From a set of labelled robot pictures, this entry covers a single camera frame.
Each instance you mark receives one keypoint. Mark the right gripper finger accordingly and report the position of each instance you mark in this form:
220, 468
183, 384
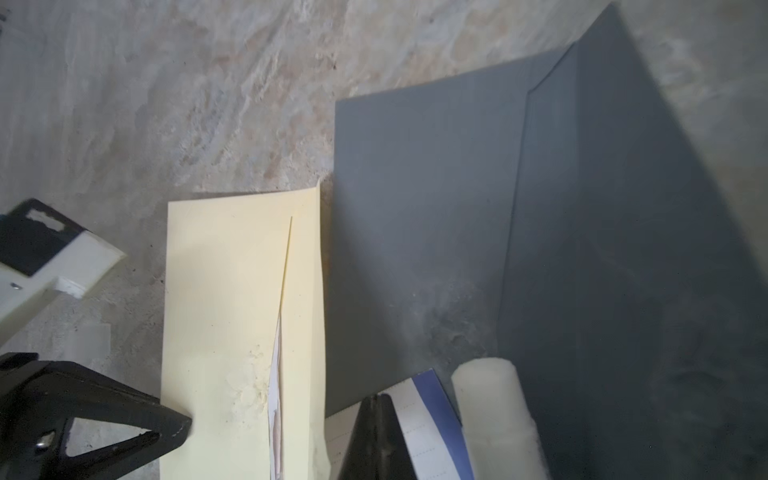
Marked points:
377, 449

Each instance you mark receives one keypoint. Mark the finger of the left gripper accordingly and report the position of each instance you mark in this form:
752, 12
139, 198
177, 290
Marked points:
40, 400

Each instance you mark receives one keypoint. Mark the blue floral card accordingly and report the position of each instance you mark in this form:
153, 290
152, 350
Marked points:
431, 428

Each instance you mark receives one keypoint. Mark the white glue stick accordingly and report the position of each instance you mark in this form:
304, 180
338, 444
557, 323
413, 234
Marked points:
501, 436

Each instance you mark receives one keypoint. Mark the yellow paper envelope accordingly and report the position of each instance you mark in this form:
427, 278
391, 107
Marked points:
244, 336

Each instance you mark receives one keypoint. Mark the grey envelope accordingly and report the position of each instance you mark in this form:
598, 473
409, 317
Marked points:
552, 212

